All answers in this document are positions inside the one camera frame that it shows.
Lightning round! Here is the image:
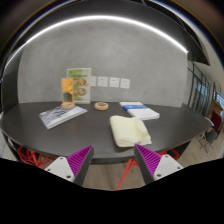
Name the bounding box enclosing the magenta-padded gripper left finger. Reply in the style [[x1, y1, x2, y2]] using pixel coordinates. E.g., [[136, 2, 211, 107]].
[[44, 145, 95, 188]]

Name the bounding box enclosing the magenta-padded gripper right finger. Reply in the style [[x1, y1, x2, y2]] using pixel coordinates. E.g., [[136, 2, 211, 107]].
[[133, 143, 184, 185]]

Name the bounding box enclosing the cream towel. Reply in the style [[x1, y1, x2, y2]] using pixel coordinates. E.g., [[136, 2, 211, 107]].
[[109, 114, 153, 148]]

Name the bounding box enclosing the red metal chair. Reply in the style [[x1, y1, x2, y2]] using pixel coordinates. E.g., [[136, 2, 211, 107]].
[[16, 145, 55, 169], [115, 148, 180, 192]]

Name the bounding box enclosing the grey patterned magazine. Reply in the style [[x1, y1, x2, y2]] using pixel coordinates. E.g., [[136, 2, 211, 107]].
[[38, 105, 89, 130]]

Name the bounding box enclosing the white book with blue band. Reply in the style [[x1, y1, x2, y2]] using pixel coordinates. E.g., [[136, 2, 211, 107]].
[[118, 100, 161, 121]]

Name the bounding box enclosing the dark chair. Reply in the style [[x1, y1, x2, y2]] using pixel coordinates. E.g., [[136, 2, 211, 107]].
[[198, 127, 218, 153]]

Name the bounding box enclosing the masking tape roll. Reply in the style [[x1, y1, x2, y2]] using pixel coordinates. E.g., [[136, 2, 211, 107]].
[[93, 101, 110, 112]]

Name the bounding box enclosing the green and white leaflet stand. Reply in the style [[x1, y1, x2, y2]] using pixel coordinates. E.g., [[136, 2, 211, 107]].
[[66, 67, 93, 105]]

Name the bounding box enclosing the curved ceiling light strip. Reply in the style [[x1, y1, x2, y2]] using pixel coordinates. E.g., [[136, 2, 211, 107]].
[[2, 14, 189, 73]]

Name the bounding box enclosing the white wall plate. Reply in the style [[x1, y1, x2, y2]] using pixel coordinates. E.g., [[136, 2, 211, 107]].
[[97, 76, 109, 88], [108, 76, 121, 89], [119, 77, 131, 90]]

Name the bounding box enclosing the glass partition with dark frame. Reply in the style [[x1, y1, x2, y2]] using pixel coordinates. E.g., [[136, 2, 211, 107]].
[[186, 60, 215, 116]]

